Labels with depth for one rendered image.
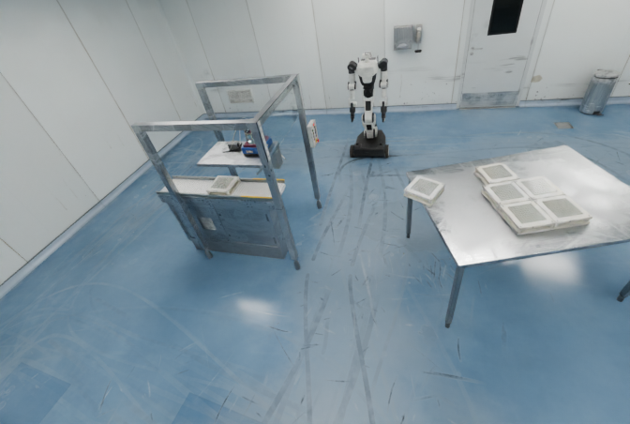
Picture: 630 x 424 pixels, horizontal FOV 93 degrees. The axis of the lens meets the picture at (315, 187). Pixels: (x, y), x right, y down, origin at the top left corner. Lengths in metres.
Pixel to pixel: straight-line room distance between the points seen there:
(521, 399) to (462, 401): 0.39
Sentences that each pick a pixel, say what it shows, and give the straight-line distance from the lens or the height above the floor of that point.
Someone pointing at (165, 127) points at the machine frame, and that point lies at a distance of 2.74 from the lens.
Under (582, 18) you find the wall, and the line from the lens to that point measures 6.28.
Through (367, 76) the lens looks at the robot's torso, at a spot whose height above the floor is 1.20.
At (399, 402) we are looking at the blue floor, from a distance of 2.72.
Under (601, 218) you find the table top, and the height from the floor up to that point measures 0.87.
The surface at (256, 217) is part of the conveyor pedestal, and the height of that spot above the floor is 0.64.
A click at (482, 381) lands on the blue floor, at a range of 2.87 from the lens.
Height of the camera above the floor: 2.60
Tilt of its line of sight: 37 degrees down
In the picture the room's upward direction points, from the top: 11 degrees counter-clockwise
